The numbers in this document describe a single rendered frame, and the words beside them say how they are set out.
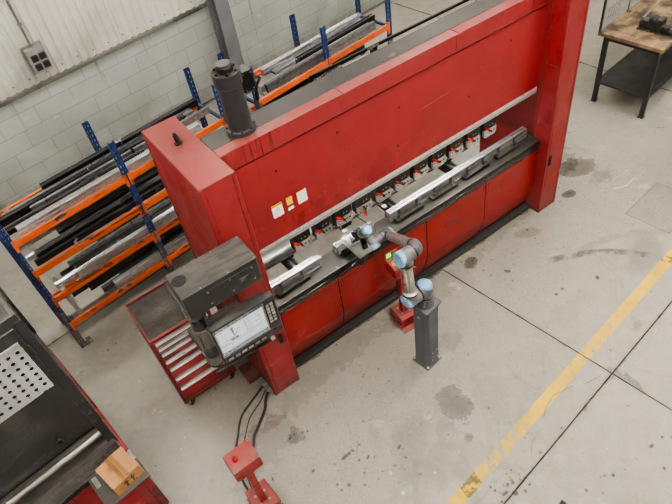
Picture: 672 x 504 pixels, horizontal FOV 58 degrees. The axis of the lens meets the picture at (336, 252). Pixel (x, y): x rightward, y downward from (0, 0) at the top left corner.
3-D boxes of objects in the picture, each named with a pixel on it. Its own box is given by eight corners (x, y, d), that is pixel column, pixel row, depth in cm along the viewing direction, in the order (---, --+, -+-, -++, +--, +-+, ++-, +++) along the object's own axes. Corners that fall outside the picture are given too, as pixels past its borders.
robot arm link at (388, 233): (427, 238, 424) (386, 222, 464) (415, 245, 420) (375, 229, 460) (431, 251, 429) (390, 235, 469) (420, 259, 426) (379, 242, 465)
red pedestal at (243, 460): (263, 526, 444) (236, 478, 384) (246, 499, 459) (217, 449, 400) (286, 508, 451) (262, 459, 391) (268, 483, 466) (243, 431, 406)
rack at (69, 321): (82, 348, 580) (-17, 214, 454) (59, 320, 608) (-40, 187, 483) (260, 223, 670) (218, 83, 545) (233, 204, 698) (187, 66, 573)
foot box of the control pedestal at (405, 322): (404, 334, 545) (404, 325, 536) (389, 315, 561) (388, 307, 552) (423, 323, 550) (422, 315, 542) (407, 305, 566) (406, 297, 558)
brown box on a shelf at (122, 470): (108, 511, 364) (100, 503, 355) (89, 481, 379) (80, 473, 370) (150, 475, 376) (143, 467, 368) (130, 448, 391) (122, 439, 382)
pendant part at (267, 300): (226, 365, 395) (211, 332, 369) (217, 353, 402) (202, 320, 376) (284, 328, 409) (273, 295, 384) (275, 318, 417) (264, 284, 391)
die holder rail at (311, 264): (271, 297, 478) (268, 289, 472) (267, 293, 482) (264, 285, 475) (322, 265, 495) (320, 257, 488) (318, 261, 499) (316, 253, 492)
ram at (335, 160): (253, 261, 443) (225, 176, 385) (247, 255, 448) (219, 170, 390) (536, 92, 544) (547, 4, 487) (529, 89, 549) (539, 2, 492)
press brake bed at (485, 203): (293, 371, 532) (275, 313, 473) (281, 356, 545) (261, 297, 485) (530, 208, 633) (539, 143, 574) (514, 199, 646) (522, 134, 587)
